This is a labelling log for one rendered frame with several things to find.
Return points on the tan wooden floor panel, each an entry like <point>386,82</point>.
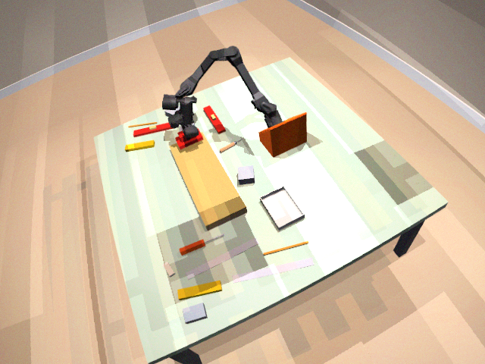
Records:
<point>211,189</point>

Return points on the white shallow tray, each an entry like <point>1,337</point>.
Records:
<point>281,207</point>

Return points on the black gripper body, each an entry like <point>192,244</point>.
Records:
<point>189,130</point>

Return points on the yellow flat bar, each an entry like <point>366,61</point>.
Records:
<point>199,290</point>
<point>141,145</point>

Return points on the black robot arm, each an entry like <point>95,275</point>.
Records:
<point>187,87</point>

